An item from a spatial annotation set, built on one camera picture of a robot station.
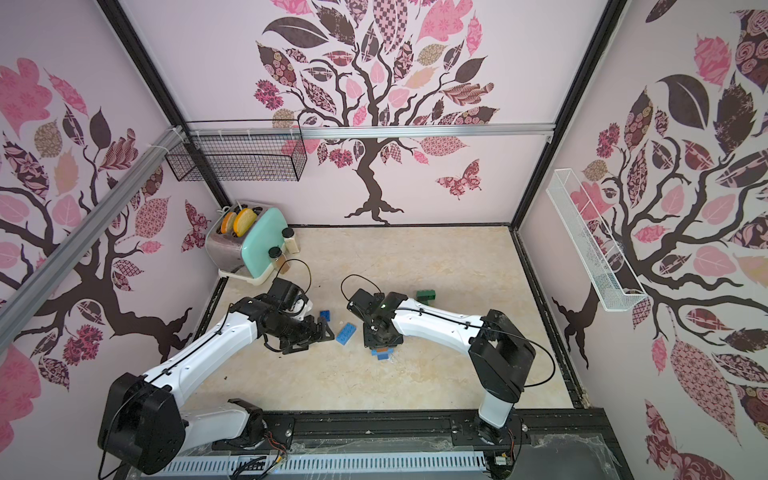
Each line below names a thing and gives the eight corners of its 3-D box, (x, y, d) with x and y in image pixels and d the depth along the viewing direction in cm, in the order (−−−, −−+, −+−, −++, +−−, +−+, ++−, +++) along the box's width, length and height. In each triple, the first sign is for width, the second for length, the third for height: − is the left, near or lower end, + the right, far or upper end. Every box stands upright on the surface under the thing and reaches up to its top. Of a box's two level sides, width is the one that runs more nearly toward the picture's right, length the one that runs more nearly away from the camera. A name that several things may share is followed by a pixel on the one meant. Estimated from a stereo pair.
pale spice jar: (285, 254, 113) (278, 238, 106) (289, 243, 117) (282, 227, 110) (298, 254, 113) (292, 238, 106) (301, 243, 117) (295, 227, 110)
